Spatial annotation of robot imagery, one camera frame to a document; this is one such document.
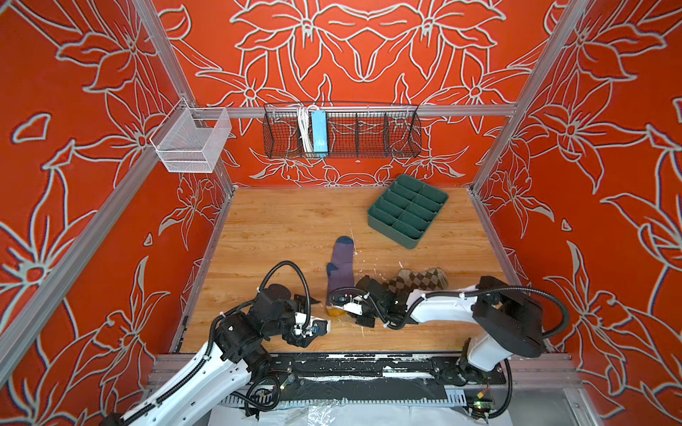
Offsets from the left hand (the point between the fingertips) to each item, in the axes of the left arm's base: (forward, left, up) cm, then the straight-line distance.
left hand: (316, 309), depth 73 cm
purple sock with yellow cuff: (+18, -6, -11) cm, 21 cm away
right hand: (+5, -8, -11) cm, 14 cm away
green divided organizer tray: (+43, -30, -5) cm, 53 cm away
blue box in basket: (+52, +3, +23) cm, 57 cm away
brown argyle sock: (+15, -29, -10) cm, 34 cm away
